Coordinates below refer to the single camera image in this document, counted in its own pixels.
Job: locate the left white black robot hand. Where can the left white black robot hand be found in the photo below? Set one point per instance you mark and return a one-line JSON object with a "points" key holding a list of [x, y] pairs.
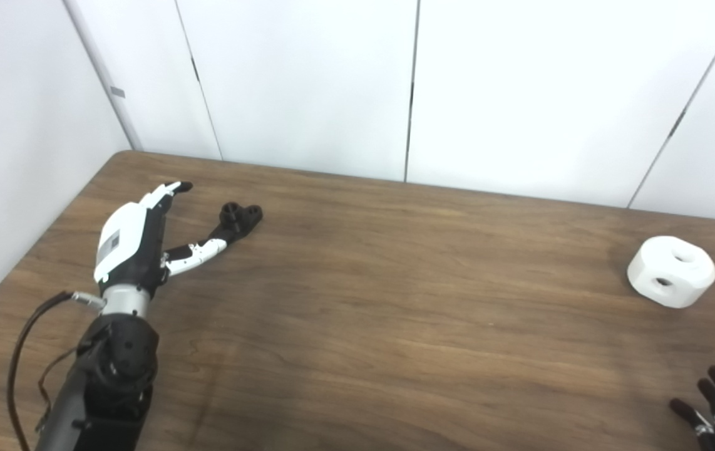
{"points": [[121, 241]]}

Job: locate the black flanged holder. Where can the black flanged holder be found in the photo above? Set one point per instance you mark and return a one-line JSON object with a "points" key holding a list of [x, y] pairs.
{"points": [[241, 219]]}

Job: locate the round white plastic piece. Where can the round white plastic piece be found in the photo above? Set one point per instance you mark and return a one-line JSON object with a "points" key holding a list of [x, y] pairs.
{"points": [[670, 269]]}

